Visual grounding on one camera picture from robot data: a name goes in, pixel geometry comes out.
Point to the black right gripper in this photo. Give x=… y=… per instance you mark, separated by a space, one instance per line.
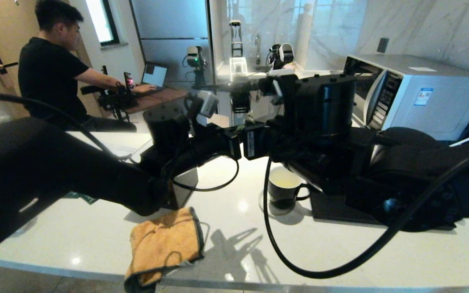
x=255 y=142

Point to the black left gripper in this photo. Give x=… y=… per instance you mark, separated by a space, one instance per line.
x=229 y=146

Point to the grey sachet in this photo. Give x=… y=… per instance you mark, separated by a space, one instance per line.
x=241 y=127

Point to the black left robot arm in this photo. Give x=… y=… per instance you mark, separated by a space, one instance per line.
x=55 y=162

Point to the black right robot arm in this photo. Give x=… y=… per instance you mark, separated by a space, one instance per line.
x=381 y=162

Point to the green tea sachet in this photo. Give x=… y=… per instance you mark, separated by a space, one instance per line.
x=89 y=200

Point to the black mug white inside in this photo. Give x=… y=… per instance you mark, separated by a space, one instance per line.
x=283 y=197

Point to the black glossy tissue box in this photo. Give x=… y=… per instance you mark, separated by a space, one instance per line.
x=183 y=191

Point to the white round coaster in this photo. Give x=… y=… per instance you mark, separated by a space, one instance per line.
x=289 y=211

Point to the brown wooden desk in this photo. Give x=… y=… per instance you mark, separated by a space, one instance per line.
x=165 y=97

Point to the black background robot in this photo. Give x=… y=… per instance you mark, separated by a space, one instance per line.
x=238 y=61

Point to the chrome kitchen faucet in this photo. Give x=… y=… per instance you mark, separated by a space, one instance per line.
x=257 y=44

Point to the black serving tray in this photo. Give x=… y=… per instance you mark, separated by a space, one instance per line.
x=332 y=207

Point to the open laptop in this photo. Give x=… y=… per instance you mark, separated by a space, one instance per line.
x=155 y=76

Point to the printed white paper sheet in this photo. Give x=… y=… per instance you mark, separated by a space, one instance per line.
x=124 y=142

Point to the orange microfiber cloth grey trim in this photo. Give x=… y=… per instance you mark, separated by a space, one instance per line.
x=161 y=244

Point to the grey refrigerator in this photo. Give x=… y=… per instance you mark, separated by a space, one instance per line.
x=169 y=24

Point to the silver microwave oven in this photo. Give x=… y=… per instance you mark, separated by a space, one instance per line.
x=421 y=93

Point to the dark framed window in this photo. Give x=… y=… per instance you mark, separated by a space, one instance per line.
x=100 y=20

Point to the person in black shirt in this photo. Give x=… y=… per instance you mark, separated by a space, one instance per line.
x=47 y=73

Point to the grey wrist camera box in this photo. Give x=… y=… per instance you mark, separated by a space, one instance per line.
x=208 y=103
x=277 y=85

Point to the black wall socket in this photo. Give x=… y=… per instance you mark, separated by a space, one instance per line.
x=382 y=45

